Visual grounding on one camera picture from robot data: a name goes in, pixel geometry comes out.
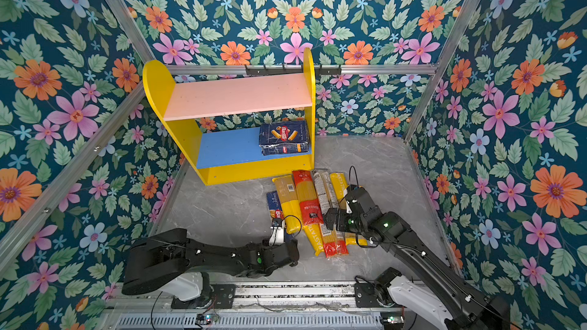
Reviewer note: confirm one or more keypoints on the blue Barilla rigatoni bag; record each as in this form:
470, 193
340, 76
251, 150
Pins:
284, 138

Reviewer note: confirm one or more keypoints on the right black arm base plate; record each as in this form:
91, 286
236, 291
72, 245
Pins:
371, 295

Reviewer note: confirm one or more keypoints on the yellow Pastatime bag lower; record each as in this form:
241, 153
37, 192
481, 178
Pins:
314, 234

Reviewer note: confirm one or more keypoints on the black bracket on back rail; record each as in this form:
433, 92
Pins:
319, 70

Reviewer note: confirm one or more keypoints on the blue Barilla spaghetti box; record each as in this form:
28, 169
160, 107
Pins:
274, 207

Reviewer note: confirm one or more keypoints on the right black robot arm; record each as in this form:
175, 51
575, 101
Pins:
445, 300

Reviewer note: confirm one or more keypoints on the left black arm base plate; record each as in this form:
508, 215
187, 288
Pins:
216, 297

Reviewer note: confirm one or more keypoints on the red ended spaghetti bag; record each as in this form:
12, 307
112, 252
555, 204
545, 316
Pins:
333, 242

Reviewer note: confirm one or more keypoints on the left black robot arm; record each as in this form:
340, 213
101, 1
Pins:
173, 263

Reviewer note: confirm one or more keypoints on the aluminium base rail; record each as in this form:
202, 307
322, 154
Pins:
270, 296

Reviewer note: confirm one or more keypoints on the white vented cable duct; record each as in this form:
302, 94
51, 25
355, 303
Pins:
251, 321

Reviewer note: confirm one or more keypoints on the yellow shelf unit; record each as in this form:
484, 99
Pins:
233, 155

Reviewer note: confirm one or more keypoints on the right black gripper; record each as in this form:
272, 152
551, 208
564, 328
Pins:
340, 215

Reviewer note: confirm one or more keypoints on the yellow Pastatime bag upper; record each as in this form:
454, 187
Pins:
340, 185

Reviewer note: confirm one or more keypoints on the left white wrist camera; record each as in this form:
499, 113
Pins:
277, 235

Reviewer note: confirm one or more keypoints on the clear blue white spaghetti bag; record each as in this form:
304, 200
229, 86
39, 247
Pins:
325, 191

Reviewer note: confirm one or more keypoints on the yellow pastatime bag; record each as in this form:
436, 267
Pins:
340, 185
314, 234
355, 239

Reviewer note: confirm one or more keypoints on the yellow spaghetti bag with barcode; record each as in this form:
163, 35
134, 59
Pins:
290, 206

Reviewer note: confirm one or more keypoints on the yellow Pastatime bag right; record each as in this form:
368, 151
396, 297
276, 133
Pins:
355, 239

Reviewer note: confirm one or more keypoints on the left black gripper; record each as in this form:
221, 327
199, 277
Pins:
268, 247

